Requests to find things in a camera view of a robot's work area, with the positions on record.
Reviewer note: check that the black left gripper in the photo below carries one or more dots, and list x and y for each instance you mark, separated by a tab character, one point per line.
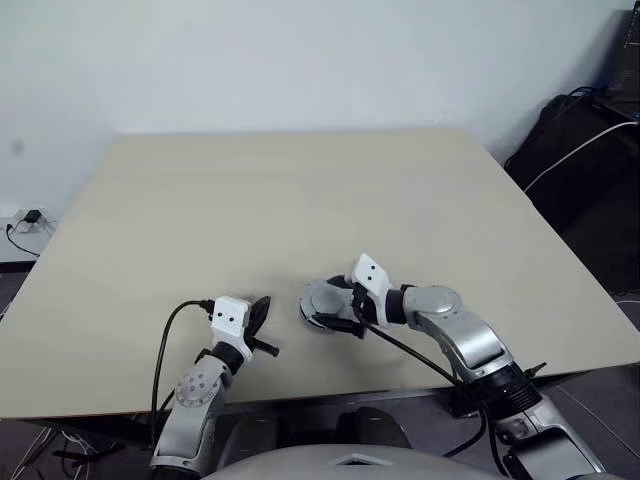
252	322

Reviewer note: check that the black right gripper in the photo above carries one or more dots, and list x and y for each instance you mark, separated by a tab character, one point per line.
362	310

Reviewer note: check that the grey round object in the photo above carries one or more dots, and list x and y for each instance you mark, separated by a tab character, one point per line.
324	300

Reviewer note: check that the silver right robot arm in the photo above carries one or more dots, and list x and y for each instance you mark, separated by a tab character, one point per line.
470	340

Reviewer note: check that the grey robot torso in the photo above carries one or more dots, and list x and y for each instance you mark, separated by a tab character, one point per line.
300	465

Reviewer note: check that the white power strip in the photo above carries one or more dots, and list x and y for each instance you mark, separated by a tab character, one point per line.
46	220

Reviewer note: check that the large black bag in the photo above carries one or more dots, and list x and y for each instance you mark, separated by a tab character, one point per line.
575	210

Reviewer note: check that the black plug adapter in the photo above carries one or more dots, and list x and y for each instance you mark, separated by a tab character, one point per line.
33	216

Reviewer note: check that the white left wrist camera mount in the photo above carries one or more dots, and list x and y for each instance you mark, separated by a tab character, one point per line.
230	317

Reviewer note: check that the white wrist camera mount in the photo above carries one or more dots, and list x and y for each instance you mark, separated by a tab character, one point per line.
370	274
230	317

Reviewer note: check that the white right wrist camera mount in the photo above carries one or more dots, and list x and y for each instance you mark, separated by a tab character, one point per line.
370	274

